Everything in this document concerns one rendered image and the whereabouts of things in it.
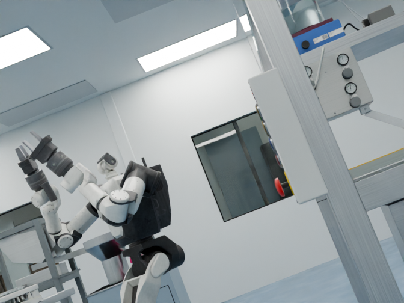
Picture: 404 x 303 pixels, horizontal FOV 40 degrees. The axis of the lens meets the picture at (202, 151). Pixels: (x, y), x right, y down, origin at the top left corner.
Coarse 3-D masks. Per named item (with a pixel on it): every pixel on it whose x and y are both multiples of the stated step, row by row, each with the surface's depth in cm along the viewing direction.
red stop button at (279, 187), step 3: (276, 180) 112; (279, 180) 113; (276, 183) 112; (279, 183) 111; (282, 183) 113; (285, 183) 112; (288, 183) 112; (276, 186) 112; (279, 186) 111; (282, 186) 112; (285, 186) 112; (288, 186) 113; (279, 189) 111; (282, 189) 111; (279, 192) 112; (282, 192) 111; (282, 195) 112
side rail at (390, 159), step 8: (400, 152) 178; (376, 160) 179; (384, 160) 178; (392, 160) 178; (400, 160) 178; (352, 168) 180; (360, 168) 179; (368, 168) 179; (376, 168) 179; (352, 176) 180
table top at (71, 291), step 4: (72, 288) 274; (60, 292) 262; (64, 292) 265; (68, 292) 269; (72, 292) 272; (48, 296) 267; (52, 296) 254; (56, 296) 256; (60, 296) 260; (64, 296) 264; (68, 296) 267; (44, 300) 246; (48, 300) 249; (52, 300) 252; (56, 300) 255; (60, 300) 259
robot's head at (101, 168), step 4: (104, 160) 260; (100, 164) 261; (104, 164) 258; (100, 168) 261; (104, 168) 260; (108, 168) 258; (112, 168) 257; (100, 172) 263; (104, 172) 261; (108, 172) 259; (112, 172) 258
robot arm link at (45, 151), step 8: (48, 136) 229; (40, 144) 227; (48, 144) 227; (32, 152) 228; (40, 152) 228; (48, 152) 228; (56, 152) 230; (32, 160) 230; (40, 160) 229; (48, 160) 228; (56, 160) 226
